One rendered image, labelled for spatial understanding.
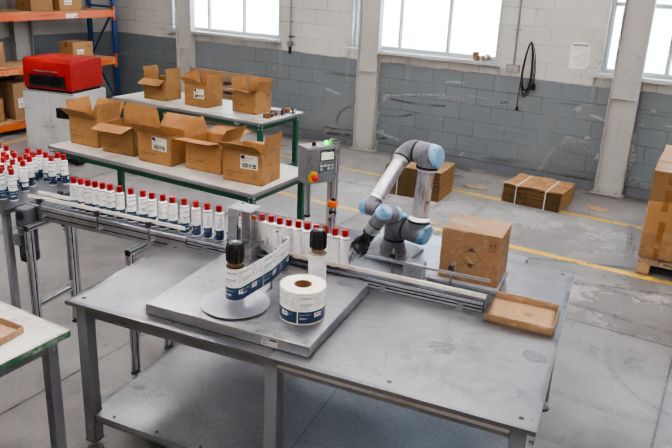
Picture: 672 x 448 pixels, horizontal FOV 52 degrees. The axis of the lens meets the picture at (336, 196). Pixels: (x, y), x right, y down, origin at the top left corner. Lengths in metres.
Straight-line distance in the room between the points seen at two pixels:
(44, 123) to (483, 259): 6.30
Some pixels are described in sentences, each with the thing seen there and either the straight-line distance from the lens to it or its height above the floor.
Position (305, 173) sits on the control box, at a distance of 3.42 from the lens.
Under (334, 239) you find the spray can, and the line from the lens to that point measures 3.43.
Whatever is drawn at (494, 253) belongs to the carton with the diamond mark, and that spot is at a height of 1.03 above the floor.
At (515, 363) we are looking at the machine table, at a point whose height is 0.83.
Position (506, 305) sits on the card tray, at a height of 0.83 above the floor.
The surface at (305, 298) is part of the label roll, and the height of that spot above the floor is 1.01.
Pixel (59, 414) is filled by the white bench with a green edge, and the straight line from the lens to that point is 3.40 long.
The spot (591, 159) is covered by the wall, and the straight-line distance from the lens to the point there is 8.51.
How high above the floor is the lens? 2.31
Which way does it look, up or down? 18 degrees down
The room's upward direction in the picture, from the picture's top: 3 degrees clockwise
